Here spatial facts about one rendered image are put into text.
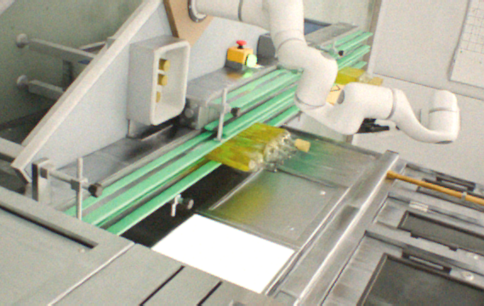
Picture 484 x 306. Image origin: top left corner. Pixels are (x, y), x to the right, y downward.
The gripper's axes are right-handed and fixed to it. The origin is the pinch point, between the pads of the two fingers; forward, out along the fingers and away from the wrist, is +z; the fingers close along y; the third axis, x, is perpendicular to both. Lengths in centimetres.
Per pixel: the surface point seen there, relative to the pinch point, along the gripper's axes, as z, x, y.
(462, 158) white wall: 52, -195, 586
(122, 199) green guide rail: 41, 1, -62
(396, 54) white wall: 120, -53, 584
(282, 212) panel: 23.8, -22.2, -13.5
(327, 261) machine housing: 5.4, -30.0, -29.1
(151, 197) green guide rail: 46, -5, -45
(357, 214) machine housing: 5.4, -29.1, 1.7
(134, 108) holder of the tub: 53, 18, -35
